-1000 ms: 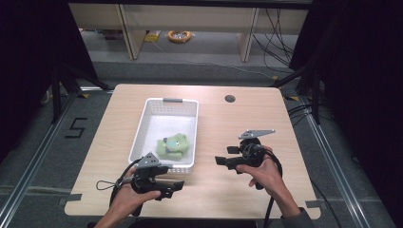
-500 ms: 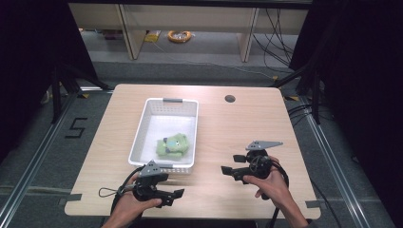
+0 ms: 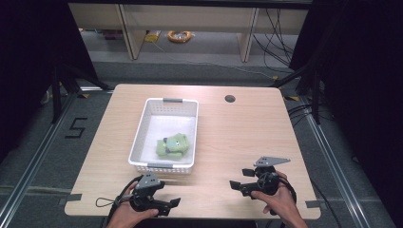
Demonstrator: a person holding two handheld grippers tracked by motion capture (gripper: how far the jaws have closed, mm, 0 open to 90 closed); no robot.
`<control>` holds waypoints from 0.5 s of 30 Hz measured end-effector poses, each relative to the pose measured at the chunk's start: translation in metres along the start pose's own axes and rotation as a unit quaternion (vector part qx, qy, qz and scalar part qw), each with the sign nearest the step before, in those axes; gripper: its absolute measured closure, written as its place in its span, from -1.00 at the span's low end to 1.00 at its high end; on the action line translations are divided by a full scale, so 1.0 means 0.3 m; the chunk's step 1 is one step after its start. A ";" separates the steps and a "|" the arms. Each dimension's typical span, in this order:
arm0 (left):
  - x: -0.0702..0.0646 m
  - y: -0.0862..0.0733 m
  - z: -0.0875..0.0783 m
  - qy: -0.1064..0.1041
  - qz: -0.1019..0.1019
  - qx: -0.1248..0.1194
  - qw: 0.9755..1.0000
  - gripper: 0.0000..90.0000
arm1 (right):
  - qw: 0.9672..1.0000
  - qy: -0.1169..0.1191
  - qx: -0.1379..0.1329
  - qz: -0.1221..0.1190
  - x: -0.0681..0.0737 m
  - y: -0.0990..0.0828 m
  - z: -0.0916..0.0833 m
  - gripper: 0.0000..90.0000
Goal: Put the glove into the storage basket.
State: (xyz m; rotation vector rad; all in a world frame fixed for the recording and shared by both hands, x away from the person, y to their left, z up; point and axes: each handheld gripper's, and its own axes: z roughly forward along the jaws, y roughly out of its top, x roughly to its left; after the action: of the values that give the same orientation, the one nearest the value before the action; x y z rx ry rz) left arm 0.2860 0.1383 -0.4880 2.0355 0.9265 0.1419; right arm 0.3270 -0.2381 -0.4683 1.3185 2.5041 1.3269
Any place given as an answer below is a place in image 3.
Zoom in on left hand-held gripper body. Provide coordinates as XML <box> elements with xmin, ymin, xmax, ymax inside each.
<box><xmin>128</xmin><ymin>171</ymin><xmax>165</xmax><ymax>214</ymax></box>

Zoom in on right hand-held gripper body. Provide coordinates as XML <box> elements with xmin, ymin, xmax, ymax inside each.
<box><xmin>250</xmin><ymin>155</ymin><xmax>292</xmax><ymax>200</ymax></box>

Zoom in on green mitten with face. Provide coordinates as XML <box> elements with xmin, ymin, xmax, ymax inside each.
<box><xmin>157</xmin><ymin>132</ymin><xmax>191</xmax><ymax>156</ymax></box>

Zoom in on white plastic basket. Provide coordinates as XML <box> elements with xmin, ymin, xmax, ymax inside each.
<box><xmin>127</xmin><ymin>97</ymin><xmax>200</xmax><ymax>175</ymax></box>

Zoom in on person's right hand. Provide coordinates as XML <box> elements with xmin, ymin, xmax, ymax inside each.
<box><xmin>251</xmin><ymin>170</ymin><xmax>309</xmax><ymax>228</ymax></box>

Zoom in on person's left hand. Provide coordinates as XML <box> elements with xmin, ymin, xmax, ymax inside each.
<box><xmin>105</xmin><ymin>180</ymin><xmax>160</xmax><ymax>228</ymax></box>

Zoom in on black metal stand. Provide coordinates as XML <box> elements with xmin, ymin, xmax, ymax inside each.
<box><xmin>269</xmin><ymin>60</ymin><xmax>321</xmax><ymax>125</ymax></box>
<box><xmin>49</xmin><ymin>62</ymin><xmax>112</xmax><ymax>125</ymax></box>

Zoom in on black curtain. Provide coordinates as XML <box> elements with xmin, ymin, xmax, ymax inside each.
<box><xmin>0</xmin><ymin>0</ymin><xmax>99</xmax><ymax>162</ymax></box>
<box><xmin>288</xmin><ymin>0</ymin><xmax>403</xmax><ymax>227</ymax></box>

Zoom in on yellow packet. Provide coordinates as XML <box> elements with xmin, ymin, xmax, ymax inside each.
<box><xmin>144</xmin><ymin>29</ymin><xmax>160</xmax><ymax>44</ymax></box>

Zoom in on light wooden shelf unit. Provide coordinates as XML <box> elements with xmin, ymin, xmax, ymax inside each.
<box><xmin>68</xmin><ymin>3</ymin><xmax>309</xmax><ymax>63</ymax></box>

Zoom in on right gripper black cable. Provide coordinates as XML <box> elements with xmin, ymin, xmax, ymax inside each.
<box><xmin>258</xmin><ymin>172</ymin><xmax>298</xmax><ymax>217</ymax></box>

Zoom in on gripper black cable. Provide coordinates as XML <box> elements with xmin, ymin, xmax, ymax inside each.
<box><xmin>258</xmin><ymin>172</ymin><xmax>298</xmax><ymax>217</ymax></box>
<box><xmin>95</xmin><ymin>175</ymin><xmax>144</xmax><ymax>228</ymax></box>

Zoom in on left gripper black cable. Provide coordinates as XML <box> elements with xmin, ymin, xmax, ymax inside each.
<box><xmin>95</xmin><ymin>175</ymin><xmax>144</xmax><ymax>228</ymax></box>

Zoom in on aluminium floor rail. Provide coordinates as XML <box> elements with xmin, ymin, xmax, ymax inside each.
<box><xmin>304</xmin><ymin>94</ymin><xmax>373</xmax><ymax>228</ymax></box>
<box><xmin>0</xmin><ymin>89</ymin><xmax>79</xmax><ymax>219</ymax></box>

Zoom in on black floor cables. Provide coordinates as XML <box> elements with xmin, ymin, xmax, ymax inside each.
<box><xmin>285</xmin><ymin>103</ymin><xmax>334</xmax><ymax>128</ymax></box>

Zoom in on white floor cable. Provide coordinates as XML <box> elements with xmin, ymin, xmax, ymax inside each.
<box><xmin>151</xmin><ymin>41</ymin><xmax>278</xmax><ymax>81</ymax></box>

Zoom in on bundle of black cables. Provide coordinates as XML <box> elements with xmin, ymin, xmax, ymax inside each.
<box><xmin>252</xmin><ymin>8</ymin><xmax>297</xmax><ymax>68</ymax></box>

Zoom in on orange cable coil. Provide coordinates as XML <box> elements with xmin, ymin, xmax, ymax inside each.
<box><xmin>166</xmin><ymin>29</ymin><xmax>193</xmax><ymax>45</ymax></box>

